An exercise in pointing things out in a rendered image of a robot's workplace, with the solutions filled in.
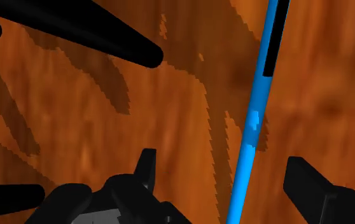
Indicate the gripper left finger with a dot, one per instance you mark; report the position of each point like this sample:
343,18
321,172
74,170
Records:
128,192

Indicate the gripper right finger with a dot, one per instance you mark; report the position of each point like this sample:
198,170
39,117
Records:
314,189

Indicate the blue pen with black clip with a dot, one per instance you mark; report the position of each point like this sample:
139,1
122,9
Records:
252,130

